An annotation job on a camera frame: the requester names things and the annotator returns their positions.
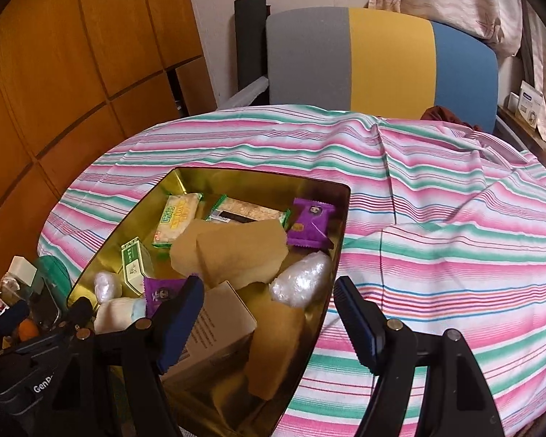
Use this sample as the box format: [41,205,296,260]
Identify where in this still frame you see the white blue tissue box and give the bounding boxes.
[516,81,543,129]

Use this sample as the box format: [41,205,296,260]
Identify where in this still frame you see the green yellow cracker packet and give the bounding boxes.
[151,192,203,248]

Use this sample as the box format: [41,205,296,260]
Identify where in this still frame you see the small green white box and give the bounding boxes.
[121,237,155,295]

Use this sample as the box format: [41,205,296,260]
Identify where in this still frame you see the grey yellow blue chair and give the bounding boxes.
[266,7,498,132]

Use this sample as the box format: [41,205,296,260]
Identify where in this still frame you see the cream cardboard box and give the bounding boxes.
[161,281,257,381]

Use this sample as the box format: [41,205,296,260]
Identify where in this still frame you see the green round container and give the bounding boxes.
[35,256,72,313]

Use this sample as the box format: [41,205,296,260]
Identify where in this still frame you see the wooden side shelf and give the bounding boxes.
[497,106,546,167]

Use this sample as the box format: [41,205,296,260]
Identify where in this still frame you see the small white wrapped ball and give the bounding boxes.
[93,271,122,304]

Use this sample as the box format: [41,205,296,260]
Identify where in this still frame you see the large white wrapped bundle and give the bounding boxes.
[269,252,332,309]

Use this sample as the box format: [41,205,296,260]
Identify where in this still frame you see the wooden wardrobe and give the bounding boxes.
[0,0,216,275]

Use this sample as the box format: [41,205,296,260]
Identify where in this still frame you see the gold metal tin box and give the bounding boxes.
[68,167,351,436]

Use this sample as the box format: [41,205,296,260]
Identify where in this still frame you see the dark red garment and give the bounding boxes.
[420,106,481,131]

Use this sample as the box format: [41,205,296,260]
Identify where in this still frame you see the pink green striped cloth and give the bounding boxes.
[37,106,546,436]

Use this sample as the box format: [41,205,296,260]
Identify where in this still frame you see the beige sock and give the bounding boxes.
[94,297,146,334]

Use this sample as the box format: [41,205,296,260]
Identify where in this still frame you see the purple snack packet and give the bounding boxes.
[287,197,335,249]
[144,277,185,318]

